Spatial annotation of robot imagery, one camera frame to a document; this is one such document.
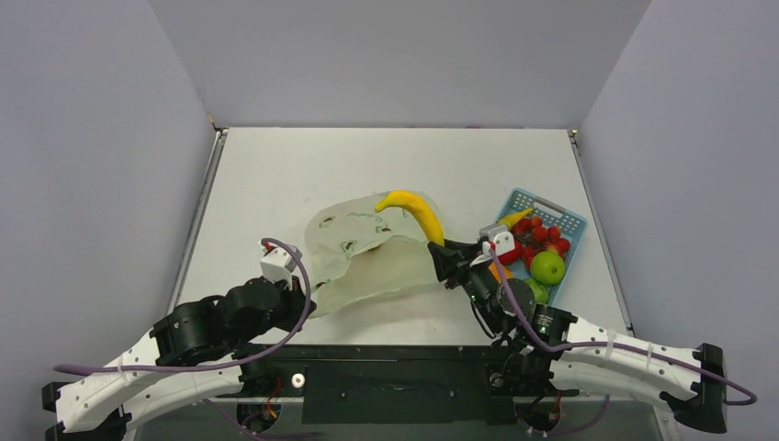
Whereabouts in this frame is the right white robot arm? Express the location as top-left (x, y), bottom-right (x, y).
top-left (427, 241), bottom-right (728, 434)

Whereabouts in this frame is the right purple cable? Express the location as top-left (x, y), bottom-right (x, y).
top-left (486, 243), bottom-right (759, 407)

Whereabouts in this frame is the purple cable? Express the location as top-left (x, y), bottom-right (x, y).
top-left (53, 238), bottom-right (312, 376)
top-left (486, 243), bottom-right (759, 407)

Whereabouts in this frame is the red fake grape bunch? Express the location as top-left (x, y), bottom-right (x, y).
top-left (511, 215), bottom-right (571, 270)

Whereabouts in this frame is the pale green plastic bag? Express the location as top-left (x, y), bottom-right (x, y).
top-left (304, 192), bottom-right (438, 318)

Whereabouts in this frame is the small yellow fake pepper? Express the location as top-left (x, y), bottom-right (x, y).
top-left (497, 208), bottom-right (534, 231)

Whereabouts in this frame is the green fake apple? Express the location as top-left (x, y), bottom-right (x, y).
top-left (529, 251), bottom-right (567, 286)

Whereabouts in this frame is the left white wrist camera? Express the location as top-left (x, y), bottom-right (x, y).
top-left (260, 243), bottom-right (302, 286)

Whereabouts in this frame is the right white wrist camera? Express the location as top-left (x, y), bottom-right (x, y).
top-left (471, 223), bottom-right (515, 266)

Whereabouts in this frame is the red fake apple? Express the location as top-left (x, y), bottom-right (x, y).
top-left (499, 240), bottom-right (524, 266)

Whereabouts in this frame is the blue plastic basket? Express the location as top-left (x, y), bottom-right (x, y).
top-left (495, 187), bottom-right (588, 305)

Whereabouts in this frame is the yellow fake banana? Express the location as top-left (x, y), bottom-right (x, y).
top-left (374, 189), bottom-right (445, 246)

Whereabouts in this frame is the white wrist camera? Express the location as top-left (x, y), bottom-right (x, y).
top-left (471, 223), bottom-right (515, 266)
top-left (260, 243), bottom-right (302, 286)

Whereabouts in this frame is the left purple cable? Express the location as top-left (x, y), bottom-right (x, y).
top-left (53, 238), bottom-right (312, 376)

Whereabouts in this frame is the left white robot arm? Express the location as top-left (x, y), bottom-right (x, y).
top-left (41, 277), bottom-right (316, 440)

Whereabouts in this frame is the small green fake fruit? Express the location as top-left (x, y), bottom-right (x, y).
top-left (524, 277), bottom-right (550, 304)

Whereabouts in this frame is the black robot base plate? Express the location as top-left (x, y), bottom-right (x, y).
top-left (233, 345), bottom-right (559, 425)

